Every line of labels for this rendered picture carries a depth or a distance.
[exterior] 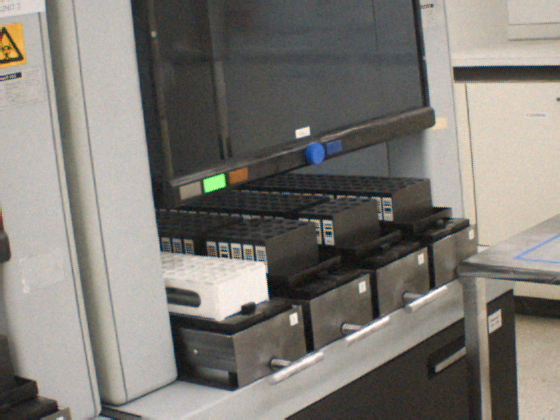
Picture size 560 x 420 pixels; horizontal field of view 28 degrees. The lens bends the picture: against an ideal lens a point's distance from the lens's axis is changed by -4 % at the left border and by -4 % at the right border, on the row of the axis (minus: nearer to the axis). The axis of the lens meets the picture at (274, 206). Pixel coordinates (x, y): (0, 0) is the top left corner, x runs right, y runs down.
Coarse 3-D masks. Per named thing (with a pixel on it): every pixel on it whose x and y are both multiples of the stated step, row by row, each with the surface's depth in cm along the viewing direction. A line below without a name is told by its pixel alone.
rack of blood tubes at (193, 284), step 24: (168, 264) 157; (192, 264) 155; (216, 264) 153; (240, 264) 152; (264, 264) 151; (168, 288) 164; (192, 288) 147; (216, 288) 144; (240, 288) 148; (264, 288) 151; (192, 312) 148; (216, 312) 145
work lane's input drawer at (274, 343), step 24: (240, 312) 147; (264, 312) 147; (288, 312) 149; (192, 336) 146; (216, 336) 143; (240, 336) 142; (264, 336) 146; (288, 336) 150; (192, 360) 147; (216, 360) 144; (240, 360) 143; (264, 360) 146; (288, 360) 150; (312, 360) 147; (240, 384) 143
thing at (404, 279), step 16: (400, 240) 175; (368, 256) 168; (384, 256) 167; (400, 256) 170; (416, 256) 172; (368, 272) 165; (384, 272) 166; (400, 272) 169; (416, 272) 172; (384, 288) 166; (400, 288) 169; (416, 288) 172; (384, 304) 166; (400, 304) 169; (416, 304) 165
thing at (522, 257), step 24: (504, 240) 167; (528, 240) 165; (552, 240) 164; (480, 264) 156; (504, 264) 154; (528, 264) 153; (552, 264) 151; (480, 288) 158; (480, 312) 159; (480, 336) 159; (480, 360) 160; (480, 384) 160; (480, 408) 161
